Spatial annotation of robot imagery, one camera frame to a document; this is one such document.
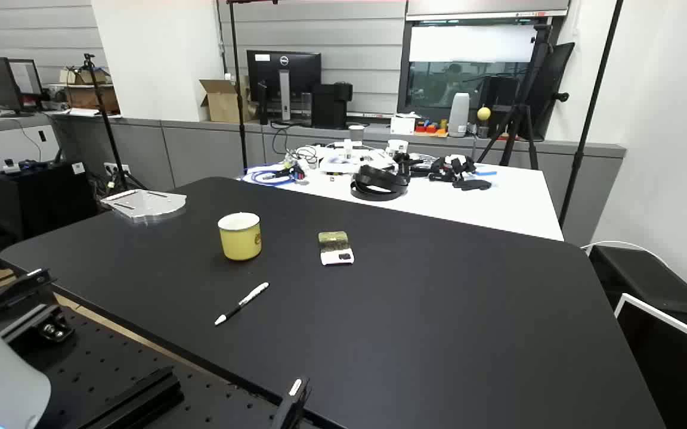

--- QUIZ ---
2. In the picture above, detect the white pen with black cap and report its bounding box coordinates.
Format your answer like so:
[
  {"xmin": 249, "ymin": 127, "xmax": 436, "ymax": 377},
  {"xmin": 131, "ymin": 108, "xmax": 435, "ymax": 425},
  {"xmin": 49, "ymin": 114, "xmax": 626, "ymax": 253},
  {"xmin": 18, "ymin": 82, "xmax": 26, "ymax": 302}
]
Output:
[{"xmin": 213, "ymin": 279, "xmax": 272, "ymax": 329}]

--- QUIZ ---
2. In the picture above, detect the yellow enamel mug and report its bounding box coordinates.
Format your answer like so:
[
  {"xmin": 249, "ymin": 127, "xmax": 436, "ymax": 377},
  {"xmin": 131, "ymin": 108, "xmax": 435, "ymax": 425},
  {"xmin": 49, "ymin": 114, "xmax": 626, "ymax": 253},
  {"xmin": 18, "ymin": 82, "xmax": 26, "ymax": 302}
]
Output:
[{"xmin": 216, "ymin": 209, "xmax": 265, "ymax": 265}]

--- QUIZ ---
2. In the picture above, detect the black headset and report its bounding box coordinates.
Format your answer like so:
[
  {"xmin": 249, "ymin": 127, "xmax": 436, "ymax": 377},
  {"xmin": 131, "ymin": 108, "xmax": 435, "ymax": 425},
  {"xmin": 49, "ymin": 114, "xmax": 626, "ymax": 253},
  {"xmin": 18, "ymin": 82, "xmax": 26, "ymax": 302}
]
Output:
[{"xmin": 349, "ymin": 163, "xmax": 412, "ymax": 203}]

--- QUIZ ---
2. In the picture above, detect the white electronics clutter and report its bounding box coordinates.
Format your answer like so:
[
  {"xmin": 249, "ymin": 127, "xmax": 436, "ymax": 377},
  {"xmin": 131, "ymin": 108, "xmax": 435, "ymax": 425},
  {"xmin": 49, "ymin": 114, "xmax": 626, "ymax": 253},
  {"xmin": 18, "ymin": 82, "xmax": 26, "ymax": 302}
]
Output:
[{"xmin": 291, "ymin": 139, "xmax": 410, "ymax": 176}]

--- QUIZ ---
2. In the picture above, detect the small white box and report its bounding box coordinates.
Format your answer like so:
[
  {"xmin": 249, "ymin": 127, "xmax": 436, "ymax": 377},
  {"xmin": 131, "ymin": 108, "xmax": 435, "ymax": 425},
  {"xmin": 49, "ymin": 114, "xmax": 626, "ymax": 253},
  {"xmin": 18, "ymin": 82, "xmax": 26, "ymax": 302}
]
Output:
[{"xmin": 390, "ymin": 112, "xmax": 420, "ymax": 136}]

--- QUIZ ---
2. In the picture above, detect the black computer case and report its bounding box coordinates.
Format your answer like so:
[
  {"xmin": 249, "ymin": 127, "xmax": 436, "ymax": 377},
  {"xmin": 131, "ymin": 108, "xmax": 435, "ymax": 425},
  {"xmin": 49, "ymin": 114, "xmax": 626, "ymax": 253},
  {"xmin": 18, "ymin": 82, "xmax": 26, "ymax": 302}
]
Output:
[{"xmin": 311, "ymin": 82, "xmax": 356, "ymax": 132}]

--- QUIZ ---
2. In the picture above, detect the white cylinder speaker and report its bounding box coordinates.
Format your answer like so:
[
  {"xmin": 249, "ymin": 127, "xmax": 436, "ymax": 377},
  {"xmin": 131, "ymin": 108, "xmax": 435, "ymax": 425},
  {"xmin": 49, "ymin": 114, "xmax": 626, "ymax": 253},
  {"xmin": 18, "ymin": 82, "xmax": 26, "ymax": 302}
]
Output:
[{"xmin": 446, "ymin": 90, "xmax": 473, "ymax": 139}]

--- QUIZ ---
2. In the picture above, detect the black monitor with silver stand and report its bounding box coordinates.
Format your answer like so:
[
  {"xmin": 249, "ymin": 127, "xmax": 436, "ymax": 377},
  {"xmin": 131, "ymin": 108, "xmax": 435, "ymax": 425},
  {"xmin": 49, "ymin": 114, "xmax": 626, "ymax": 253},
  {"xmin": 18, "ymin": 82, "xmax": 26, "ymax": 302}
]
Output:
[{"xmin": 247, "ymin": 47, "xmax": 324, "ymax": 127}]

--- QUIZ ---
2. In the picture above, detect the white table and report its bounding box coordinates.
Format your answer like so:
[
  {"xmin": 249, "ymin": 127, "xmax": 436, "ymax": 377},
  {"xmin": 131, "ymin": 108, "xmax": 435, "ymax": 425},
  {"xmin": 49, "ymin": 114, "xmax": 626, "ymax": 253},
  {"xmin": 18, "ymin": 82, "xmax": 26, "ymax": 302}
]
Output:
[{"xmin": 239, "ymin": 157, "xmax": 565, "ymax": 244}]

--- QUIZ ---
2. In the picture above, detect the grey low partition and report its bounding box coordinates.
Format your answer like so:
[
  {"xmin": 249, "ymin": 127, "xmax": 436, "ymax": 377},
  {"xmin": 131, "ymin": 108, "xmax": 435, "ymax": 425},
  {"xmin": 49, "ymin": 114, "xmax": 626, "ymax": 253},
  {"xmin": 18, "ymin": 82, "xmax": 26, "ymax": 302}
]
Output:
[{"xmin": 45, "ymin": 112, "xmax": 628, "ymax": 246}]

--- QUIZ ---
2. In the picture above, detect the small open cardboard box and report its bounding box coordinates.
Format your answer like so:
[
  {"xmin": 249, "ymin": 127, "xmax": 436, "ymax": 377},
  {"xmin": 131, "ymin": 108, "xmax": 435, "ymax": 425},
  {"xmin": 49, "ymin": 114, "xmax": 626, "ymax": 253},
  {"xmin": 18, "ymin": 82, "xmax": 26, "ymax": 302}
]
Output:
[{"xmin": 198, "ymin": 77, "xmax": 244, "ymax": 127}]

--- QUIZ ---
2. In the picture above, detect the dark glass window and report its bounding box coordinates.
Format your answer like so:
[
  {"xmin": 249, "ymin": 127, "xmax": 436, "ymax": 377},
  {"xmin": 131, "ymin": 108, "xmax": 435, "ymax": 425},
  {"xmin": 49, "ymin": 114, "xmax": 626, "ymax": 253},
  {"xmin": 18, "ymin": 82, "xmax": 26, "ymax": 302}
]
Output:
[{"xmin": 401, "ymin": 20, "xmax": 540, "ymax": 124}]

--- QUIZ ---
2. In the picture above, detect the black light stand pole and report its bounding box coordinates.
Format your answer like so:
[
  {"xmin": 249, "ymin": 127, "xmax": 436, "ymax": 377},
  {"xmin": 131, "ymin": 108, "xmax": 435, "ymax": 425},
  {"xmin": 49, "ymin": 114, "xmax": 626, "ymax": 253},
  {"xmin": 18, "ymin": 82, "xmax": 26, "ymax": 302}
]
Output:
[{"xmin": 228, "ymin": 0, "xmax": 250, "ymax": 174}]

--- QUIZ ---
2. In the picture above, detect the silver metal mounting plate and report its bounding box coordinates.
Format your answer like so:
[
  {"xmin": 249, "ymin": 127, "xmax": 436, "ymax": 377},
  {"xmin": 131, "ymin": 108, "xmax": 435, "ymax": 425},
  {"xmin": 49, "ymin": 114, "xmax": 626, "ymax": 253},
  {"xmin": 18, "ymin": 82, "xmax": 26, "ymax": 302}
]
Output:
[{"xmin": 100, "ymin": 189, "xmax": 192, "ymax": 227}]

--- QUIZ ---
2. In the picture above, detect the thin black tripod stand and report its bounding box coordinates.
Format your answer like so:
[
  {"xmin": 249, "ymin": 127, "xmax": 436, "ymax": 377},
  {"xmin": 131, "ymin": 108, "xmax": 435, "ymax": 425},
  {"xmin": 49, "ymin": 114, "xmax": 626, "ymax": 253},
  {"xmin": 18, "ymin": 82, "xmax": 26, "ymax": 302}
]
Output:
[{"xmin": 78, "ymin": 52, "xmax": 148, "ymax": 194}]

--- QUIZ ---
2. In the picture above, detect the thin black pole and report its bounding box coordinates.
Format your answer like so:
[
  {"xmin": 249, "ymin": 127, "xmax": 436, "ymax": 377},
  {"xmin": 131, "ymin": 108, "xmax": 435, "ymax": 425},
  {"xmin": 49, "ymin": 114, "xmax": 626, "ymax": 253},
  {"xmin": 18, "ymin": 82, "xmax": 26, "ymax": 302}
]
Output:
[{"xmin": 556, "ymin": 0, "xmax": 626, "ymax": 228}]

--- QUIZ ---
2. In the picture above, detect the black low cabinet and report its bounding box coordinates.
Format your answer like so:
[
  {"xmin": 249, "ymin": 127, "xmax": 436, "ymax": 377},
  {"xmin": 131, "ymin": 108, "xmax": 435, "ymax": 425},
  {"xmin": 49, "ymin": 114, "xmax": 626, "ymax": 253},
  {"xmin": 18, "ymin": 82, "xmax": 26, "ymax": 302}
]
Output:
[{"xmin": 0, "ymin": 157, "xmax": 100, "ymax": 242}]

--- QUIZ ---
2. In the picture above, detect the black box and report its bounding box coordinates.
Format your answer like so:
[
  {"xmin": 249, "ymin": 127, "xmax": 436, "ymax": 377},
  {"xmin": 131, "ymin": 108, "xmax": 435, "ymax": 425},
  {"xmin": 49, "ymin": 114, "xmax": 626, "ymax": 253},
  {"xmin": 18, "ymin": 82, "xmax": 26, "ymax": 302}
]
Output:
[{"xmin": 587, "ymin": 244, "xmax": 687, "ymax": 340}]

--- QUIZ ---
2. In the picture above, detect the dark desktop monitor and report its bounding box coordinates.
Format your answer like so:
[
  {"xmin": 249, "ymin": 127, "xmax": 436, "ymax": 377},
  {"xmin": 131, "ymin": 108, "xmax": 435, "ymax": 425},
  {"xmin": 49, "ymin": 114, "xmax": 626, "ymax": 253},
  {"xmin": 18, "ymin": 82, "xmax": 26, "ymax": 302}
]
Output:
[{"xmin": 0, "ymin": 56, "xmax": 45, "ymax": 114}]

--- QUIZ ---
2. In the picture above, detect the white framed black panel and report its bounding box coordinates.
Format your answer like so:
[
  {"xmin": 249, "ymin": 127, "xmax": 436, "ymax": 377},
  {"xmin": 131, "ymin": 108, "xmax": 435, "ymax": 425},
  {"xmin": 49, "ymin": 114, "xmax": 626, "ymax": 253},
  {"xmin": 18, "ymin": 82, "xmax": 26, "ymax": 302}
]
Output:
[{"xmin": 614, "ymin": 292, "xmax": 687, "ymax": 429}]

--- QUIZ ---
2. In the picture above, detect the blue cable coil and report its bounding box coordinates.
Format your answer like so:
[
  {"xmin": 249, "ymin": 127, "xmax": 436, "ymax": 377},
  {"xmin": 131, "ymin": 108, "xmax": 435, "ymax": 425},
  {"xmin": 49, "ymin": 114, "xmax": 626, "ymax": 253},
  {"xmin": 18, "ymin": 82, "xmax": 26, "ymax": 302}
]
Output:
[{"xmin": 244, "ymin": 163, "xmax": 306, "ymax": 189}]

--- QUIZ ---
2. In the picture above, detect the black controller with cables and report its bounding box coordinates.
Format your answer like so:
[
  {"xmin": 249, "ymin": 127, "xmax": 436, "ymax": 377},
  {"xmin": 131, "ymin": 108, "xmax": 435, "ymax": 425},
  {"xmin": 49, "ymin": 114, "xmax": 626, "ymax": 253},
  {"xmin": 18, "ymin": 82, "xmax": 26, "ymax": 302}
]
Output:
[{"xmin": 426, "ymin": 152, "xmax": 495, "ymax": 194}]

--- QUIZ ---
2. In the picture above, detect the black camera tripod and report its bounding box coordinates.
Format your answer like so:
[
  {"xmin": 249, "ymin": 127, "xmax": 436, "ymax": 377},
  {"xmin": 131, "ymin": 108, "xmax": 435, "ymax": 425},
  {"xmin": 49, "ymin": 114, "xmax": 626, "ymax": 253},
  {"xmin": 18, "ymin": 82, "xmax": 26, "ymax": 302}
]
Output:
[{"xmin": 476, "ymin": 21, "xmax": 577, "ymax": 172}]

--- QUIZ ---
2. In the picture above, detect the black aluminium rail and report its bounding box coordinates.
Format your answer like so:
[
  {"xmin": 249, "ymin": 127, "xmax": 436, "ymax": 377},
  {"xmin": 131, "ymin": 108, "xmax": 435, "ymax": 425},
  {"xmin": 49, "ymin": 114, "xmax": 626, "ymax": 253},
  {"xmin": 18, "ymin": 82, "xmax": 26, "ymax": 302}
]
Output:
[{"xmin": 78, "ymin": 368, "xmax": 187, "ymax": 429}]

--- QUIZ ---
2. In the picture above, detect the black metal mount bracket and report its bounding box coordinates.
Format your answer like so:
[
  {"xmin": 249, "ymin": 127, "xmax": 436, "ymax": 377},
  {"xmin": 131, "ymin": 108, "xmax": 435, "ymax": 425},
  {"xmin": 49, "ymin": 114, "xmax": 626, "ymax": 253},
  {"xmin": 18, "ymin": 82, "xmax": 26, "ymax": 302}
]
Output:
[{"xmin": 0, "ymin": 268, "xmax": 76, "ymax": 345}]

